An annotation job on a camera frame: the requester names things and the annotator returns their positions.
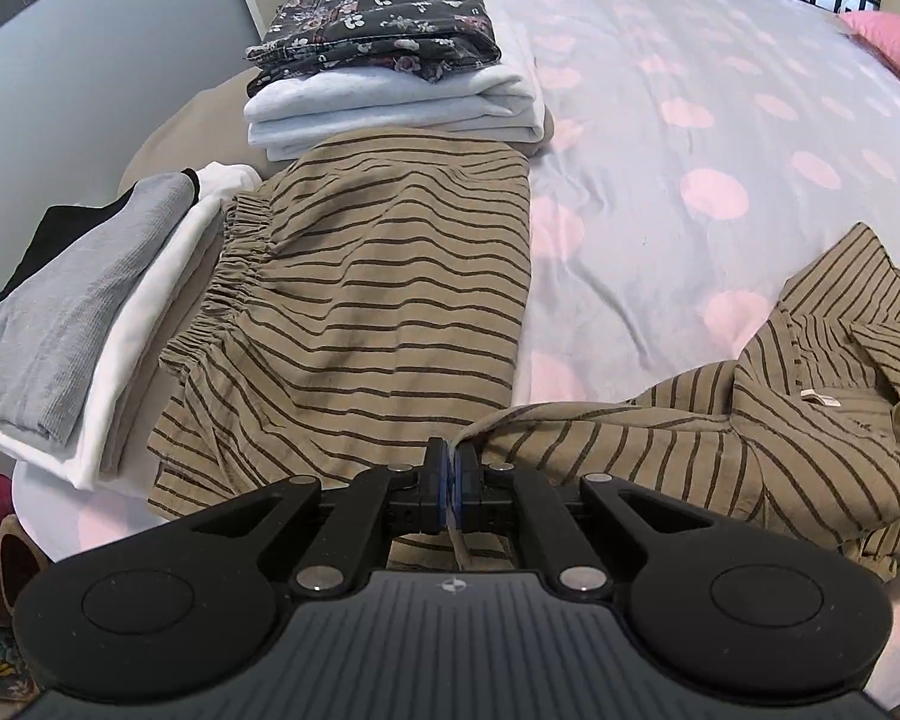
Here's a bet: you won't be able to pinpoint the brown striped shirt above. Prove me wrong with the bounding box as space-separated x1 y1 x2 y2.
454 221 900 583

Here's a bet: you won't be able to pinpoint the pink pillow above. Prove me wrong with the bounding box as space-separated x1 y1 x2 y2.
836 9 900 115

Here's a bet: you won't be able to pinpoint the black folded garment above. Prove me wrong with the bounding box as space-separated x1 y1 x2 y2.
0 187 136 305

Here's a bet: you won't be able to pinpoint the dark floral folded garment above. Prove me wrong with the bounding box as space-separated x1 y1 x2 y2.
244 0 502 83

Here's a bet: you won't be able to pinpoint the white folded garment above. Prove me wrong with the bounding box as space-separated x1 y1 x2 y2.
0 161 263 493

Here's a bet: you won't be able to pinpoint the brown striped pants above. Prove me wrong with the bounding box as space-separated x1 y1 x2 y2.
146 127 533 571

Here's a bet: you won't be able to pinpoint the light blue folded sweater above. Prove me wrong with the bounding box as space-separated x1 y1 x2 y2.
244 64 547 163

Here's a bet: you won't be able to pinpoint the bed with pink-dotted sheet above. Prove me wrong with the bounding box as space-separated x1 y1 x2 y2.
11 0 900 720

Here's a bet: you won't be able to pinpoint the beige upholstered bench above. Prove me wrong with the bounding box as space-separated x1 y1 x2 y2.
116 67 271 196

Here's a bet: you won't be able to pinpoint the grey folded garment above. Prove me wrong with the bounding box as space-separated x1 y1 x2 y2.
0 171 200 445

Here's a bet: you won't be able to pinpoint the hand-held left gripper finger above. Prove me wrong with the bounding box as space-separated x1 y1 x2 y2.
450 441 721 602
184 439 449 602

